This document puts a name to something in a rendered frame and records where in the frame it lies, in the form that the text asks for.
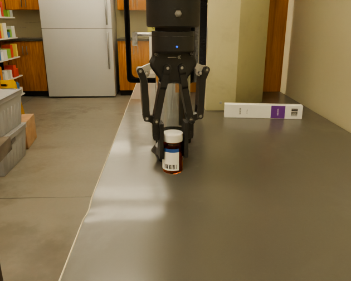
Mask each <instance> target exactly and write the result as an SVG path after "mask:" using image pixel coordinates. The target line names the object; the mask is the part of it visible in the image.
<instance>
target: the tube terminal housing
mask: <svg viewBox="0 0 351 281"><path fill-rule="evenodd" d="M269 6H270V0H208V5H207V27H208V35H207V48H206V66H208V67H209V68H210V71H209V74H208V76H207V78H206V90H205V99H204V108H205V110H224V109H225V103H260V102H262V93H263V85H264V71H265V57H266V43H267V29H268V21H269Z"/></svg>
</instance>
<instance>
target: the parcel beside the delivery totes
mask: <svg viewBox="0 0 351 281"><path fill-rule="evenodd" d="M21 122H26V127H25V131H26V149H29V148H30V146H31V145H32V143H33V142H34V141H35V139H36V138H37V134H36V125H35V117H34V114H21Z"/></svg>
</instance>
